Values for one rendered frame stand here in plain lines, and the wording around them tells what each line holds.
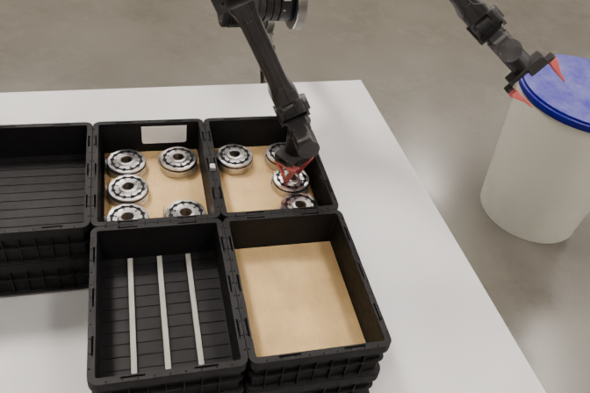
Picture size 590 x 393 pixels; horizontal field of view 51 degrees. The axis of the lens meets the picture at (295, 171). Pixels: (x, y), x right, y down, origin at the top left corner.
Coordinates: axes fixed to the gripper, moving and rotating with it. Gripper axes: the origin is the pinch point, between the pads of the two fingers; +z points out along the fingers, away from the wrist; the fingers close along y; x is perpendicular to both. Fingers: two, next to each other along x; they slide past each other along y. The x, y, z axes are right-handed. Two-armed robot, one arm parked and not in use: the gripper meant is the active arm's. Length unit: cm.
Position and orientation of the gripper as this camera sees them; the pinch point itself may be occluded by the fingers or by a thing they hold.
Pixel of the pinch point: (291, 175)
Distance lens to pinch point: 170.7
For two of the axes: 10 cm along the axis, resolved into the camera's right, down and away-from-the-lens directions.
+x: -7.6, -4.9, 4.3
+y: 6.4, -4.5, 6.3
